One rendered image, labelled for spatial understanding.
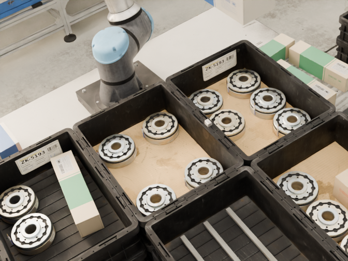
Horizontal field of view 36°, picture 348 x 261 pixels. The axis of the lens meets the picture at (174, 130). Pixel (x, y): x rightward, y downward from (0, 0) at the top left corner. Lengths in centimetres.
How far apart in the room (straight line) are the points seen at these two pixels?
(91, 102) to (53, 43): 168
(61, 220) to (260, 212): 51
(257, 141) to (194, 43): 67
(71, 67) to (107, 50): 159
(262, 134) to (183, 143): 22
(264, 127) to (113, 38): 54
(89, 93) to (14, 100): 132
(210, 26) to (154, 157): 80
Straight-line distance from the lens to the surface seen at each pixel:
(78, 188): 138
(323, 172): 143
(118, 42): 164
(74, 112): 186
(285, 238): 130
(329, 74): 184
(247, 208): 135
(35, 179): 152
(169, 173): 143
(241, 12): 151
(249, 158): 132
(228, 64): 166
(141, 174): 144
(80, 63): 323
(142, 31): 175
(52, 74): 321
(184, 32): 211
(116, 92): 172
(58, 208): 144
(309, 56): 187
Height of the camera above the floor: 193
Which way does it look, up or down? 46 degrees down
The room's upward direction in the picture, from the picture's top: 9 degrees counter-clockwise
